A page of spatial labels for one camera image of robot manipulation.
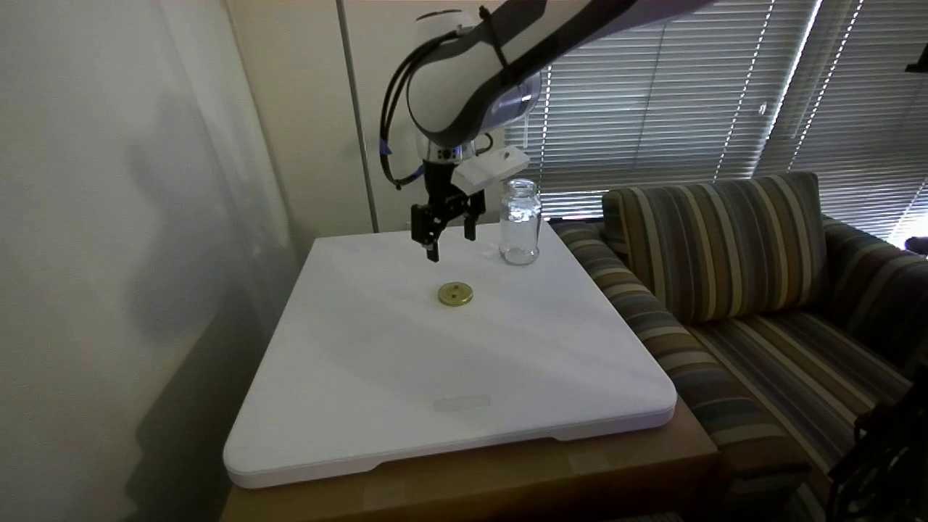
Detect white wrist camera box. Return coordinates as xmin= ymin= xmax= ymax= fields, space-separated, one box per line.
xmin=450 ymin=142 xmax=534 ymax=193

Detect gold metal jar lid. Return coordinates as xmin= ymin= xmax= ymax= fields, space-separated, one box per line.
xmin=436 ymin=282 xmax=475 ymax=309

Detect clear glass jar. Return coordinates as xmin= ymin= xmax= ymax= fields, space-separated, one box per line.
xmin=497 ymin=176 xmax=545 ymax=270

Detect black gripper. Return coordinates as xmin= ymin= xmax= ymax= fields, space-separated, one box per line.
xmin=408 ymin=155 xmax=490 ymax=266

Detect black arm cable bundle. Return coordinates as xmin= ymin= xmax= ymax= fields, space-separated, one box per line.
xmin=378 ymin=26 xmax=458 ymax=192

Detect striped fabric sofa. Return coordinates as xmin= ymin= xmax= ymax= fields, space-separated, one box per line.
xmin=548 ymin=210 xmax=928 ymax=522

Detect black frame object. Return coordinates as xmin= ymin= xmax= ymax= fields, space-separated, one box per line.
xmin=826 ymin=377 xmax=928 ymax=522

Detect white plastic board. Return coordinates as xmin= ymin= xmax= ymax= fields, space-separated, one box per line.
xmin=221 ymin=219 xmax=679 ymax=492

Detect brown wooden table base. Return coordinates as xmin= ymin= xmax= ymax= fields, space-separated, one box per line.
xmin=217 ymin=400 xmax=724 ymax=522

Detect striped sofa cushion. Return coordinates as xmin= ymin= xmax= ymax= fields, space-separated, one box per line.
xmin=600 ymin=171 xmax=829 ymax=328

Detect white window blinds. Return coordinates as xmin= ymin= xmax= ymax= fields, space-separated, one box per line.
xmin=787 ymin=0 xmax=928 ymax=179
xmin=501 ymin=0 xmax=822 ymax=193

